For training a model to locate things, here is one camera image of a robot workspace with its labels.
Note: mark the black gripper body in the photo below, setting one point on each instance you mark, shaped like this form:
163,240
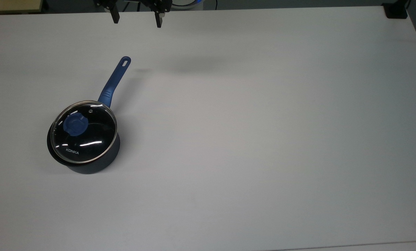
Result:
159,3

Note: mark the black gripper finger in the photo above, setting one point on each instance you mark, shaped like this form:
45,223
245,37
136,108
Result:
115,16
159,20

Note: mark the glass lid with blue knob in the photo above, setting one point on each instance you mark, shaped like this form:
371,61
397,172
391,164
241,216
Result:
76,126

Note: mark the tan wooden board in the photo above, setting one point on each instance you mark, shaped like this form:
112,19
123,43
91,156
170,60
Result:
12,5

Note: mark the black clamped pole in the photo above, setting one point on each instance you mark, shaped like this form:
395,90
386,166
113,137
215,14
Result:
395,10

